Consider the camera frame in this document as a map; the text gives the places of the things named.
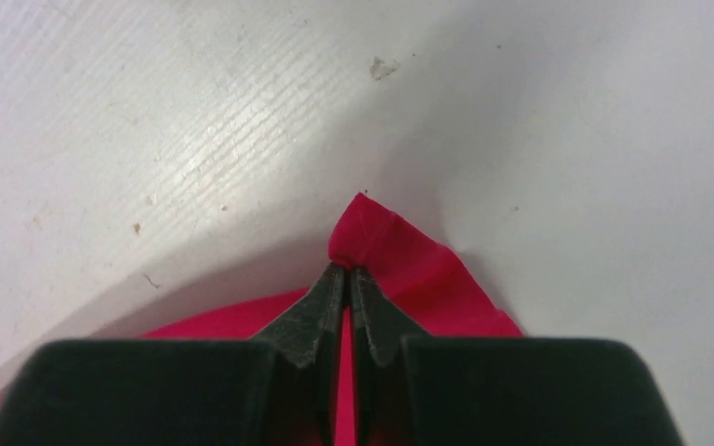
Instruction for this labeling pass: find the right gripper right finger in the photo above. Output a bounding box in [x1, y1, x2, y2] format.
[350, 268, 682, 445]

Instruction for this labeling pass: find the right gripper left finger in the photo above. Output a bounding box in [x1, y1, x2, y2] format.
[0, 265, 346, 445]

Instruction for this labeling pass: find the red t shirt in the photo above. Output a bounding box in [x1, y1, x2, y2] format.
[0, 191, 524, 446]

